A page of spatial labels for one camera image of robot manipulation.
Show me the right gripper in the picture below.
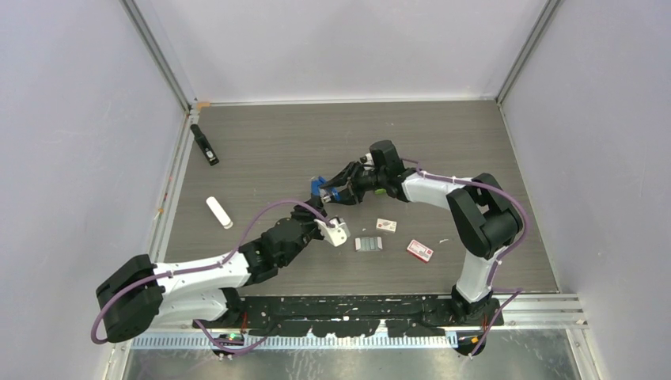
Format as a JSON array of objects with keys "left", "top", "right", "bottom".
[{"left": 322, "top": 161, "right": 387, "bottom": 206}]

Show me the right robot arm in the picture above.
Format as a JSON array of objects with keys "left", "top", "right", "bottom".
[{"left": 318, "top": 140, "right": 529, "bottom": 325}]

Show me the lower open staple tray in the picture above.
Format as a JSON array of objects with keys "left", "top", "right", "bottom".
[{"left": 354, "top": 237, "right": 383, "bottom": 252}]

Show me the black stapler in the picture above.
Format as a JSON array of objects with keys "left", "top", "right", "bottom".
[{"left": 190, "top": 123, "right": 219, "bottom": 166}]

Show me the white staple box sleeve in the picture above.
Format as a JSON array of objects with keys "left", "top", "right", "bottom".
[{"left": 375, "top": 218, "right": 397, "bottom": 233}]

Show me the slotted cable duct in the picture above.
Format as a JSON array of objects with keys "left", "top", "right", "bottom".
[{"left": 131, "top": 331, "right": 458, "bottom": 350}]

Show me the red staple box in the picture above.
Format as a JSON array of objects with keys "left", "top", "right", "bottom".
[{"left": 406, "top": 240, "right": 434, "bottom": 263}]

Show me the blue stapler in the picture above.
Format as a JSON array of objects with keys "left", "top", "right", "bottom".
[{"left": 310, "top": 176, "right": 341, "bottom": 203}]

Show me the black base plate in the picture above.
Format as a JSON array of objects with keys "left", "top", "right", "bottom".
[{"left": 204, "top": 295, "right": 502, "bottom": 338}]

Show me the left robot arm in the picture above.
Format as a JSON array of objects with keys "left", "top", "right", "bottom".
[{"left": 90, "top": 196, "right": 328, "bottom": 344}]

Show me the white stapler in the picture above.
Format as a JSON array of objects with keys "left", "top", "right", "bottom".
[{"left": 206, "top": 196, "right": 233, "bottom": 230}]

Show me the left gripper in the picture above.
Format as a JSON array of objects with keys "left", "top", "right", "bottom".
[{"left": 279, "top": 196, "right": 330, "bottom": 267}]

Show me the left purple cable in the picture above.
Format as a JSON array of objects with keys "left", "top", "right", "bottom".
[{"left": 90, "top": 198, "right": 336, "bottom": 358}]

